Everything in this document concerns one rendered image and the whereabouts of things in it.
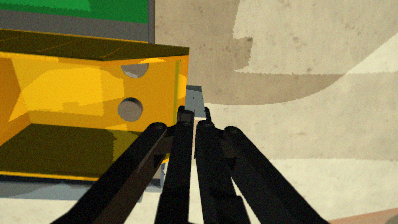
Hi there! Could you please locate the yellow bin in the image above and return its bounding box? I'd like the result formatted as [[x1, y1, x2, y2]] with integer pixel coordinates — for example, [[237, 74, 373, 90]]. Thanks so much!
[[0, 29, 188, 181]]

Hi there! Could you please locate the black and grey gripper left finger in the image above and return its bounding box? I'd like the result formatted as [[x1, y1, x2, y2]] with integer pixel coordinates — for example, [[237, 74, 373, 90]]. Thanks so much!
[[50, 85, 196, 224]]

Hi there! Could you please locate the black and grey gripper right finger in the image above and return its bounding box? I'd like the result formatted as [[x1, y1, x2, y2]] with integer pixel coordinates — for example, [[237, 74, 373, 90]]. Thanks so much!
[[192, 86, 330, 224]]

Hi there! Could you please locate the dark grey metal shelf rack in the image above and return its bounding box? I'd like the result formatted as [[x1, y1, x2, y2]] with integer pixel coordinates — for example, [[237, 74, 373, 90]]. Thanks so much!
[[0, 0, 166, 201]]

